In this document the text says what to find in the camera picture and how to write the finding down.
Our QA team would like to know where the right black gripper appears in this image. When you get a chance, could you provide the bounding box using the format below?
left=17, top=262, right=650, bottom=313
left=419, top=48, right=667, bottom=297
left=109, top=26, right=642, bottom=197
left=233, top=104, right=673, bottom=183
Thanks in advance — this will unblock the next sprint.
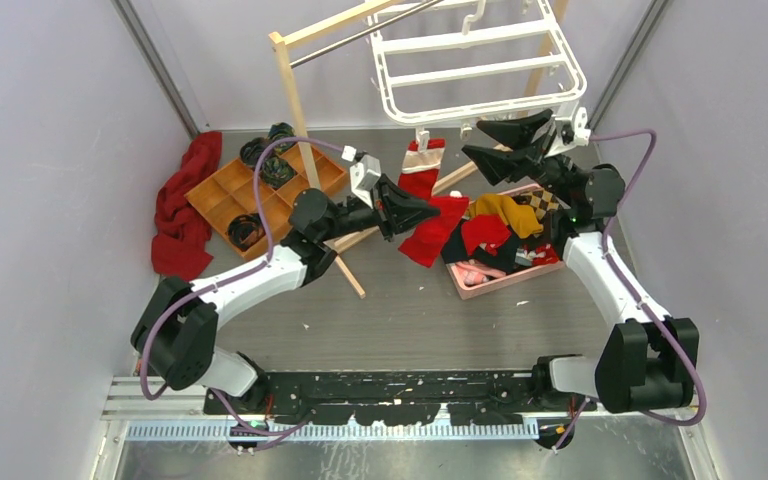
left=462, top=109, right=581, bottom=210

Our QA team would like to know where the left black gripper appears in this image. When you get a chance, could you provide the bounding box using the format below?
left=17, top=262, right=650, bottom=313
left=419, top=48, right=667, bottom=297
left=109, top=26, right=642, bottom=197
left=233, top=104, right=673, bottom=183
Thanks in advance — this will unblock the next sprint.
left=318, top=174, right=439, bottom=243

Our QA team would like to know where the red santa sock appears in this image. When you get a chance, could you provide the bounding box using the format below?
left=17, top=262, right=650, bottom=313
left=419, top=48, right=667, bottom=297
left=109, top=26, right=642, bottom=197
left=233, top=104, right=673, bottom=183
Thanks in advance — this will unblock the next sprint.
left=398, top=196, right=470, bottom=268
left=397, top=138, right=446, bottom=200
left=526, top=244, right=560, bottom=267

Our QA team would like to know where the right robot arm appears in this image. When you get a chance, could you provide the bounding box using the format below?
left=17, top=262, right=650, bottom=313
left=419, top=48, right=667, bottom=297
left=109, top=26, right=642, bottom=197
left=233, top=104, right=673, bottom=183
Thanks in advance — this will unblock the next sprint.
left=462, top=108, right=708, bottom=426

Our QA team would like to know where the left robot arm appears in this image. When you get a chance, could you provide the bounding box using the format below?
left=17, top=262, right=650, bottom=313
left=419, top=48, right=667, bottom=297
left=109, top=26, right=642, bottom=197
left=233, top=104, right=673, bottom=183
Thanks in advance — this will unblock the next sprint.
left=130, top=176, right=441, bottom=414

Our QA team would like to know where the white plastic clip hanger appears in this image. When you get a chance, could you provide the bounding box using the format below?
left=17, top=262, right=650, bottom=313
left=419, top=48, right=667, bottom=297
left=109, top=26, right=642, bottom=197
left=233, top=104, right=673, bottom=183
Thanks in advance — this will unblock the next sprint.
left=365, top=1, right=588, bottom=135

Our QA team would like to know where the argyle brown sock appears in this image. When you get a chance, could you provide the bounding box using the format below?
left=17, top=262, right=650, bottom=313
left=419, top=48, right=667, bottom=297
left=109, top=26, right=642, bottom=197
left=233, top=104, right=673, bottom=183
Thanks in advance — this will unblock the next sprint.
left=521, top=189, right=561, bottom=221

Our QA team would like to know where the mustard yellow sock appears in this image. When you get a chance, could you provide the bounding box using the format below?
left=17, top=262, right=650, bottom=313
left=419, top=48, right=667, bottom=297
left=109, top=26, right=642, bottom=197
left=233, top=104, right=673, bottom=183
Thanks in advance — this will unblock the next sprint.
left=467, top=194, right=544, bottom=238

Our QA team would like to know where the red sock in basket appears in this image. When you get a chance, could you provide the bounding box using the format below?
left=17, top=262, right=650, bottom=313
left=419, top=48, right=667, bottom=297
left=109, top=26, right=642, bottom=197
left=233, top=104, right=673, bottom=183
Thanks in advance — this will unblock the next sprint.
left=461, top=215, right=511, bottom=257

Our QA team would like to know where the pink sock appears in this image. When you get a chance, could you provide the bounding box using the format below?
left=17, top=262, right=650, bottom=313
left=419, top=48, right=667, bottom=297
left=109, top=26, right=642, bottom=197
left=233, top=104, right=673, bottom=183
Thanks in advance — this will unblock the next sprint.
left=452, top=261, right=506, bottom=287

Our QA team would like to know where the pink plastic basket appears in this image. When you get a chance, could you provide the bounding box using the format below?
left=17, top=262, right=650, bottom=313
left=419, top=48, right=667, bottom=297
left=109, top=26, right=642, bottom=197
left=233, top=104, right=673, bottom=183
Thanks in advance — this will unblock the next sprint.
left=443, top=185, right=567, bottom=301

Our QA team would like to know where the rolled dark green sock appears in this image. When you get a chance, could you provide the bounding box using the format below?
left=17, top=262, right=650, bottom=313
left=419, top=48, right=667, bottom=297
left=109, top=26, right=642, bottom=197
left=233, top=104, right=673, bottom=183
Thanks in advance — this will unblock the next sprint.
left=259, top=156, right=296, bottom=190

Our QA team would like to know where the rolled teal sock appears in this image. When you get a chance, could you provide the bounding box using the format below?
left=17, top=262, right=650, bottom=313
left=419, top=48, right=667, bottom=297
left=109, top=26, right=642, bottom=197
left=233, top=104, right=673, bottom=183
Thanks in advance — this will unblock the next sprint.
left=267, top=122, right=296, bottom=154

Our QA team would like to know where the rolled black orange sock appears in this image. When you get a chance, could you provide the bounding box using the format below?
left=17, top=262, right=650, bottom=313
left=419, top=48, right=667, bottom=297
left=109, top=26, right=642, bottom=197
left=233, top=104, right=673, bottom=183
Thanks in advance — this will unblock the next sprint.
left=226, top=213, right=265, bottom=252

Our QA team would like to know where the wooden compartment tray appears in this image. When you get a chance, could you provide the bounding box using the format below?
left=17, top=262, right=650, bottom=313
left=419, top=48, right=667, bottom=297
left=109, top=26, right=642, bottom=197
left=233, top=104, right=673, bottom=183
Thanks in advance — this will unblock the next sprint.
left=185, top=145, right=349, bottom=261

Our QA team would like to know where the red cloth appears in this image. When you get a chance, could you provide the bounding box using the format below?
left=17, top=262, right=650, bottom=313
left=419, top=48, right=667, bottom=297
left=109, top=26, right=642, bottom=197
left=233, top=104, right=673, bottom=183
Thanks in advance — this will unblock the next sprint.
left=151, top=131, right=222, bottom=281

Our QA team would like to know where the wooden drying rack frame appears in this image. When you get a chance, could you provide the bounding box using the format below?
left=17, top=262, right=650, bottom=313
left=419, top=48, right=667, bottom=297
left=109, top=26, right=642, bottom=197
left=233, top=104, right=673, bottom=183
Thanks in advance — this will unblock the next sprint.
left=268, top=0, right=567, bottom=299

